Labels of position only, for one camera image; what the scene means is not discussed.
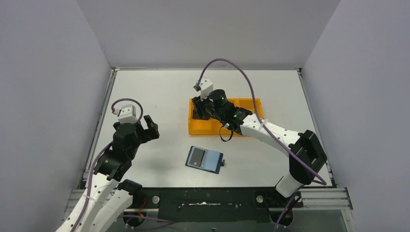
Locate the orange three-compartment bin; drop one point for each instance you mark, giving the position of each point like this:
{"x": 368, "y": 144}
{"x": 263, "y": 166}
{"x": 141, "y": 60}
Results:
{"x": 198, "y": 127}

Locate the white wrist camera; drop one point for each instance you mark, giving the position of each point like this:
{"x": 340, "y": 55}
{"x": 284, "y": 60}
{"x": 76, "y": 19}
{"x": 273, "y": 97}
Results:
{"x": 204, "y": 86}
{"x": 126, "y": 114}

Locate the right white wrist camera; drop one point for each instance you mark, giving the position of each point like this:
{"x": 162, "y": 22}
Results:
{"x": 204, "y": 86}

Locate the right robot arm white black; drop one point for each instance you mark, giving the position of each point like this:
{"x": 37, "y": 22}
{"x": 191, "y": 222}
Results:
{"x": 304, "y": 150}

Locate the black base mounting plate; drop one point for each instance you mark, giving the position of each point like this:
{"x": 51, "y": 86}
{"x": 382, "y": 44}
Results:
{"x": 258, "y": 204}

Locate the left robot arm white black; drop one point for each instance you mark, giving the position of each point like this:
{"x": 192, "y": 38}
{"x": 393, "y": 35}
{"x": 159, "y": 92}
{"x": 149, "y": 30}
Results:
{"x": 106, "y": 195}

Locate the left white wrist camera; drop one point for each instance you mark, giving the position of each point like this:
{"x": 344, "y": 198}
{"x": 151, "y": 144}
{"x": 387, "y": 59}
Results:
{"x": 126, "y": 114}

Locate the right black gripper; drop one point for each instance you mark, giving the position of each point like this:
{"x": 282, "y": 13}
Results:
{"x": 201, "y": 107}

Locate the blue leather card holder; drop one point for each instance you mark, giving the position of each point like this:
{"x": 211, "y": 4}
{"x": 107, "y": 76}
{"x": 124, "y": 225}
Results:
{"x": 212, "y": 161}

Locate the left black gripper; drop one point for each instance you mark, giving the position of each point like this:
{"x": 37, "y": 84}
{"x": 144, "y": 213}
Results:
{"x": 140, "y": 130}

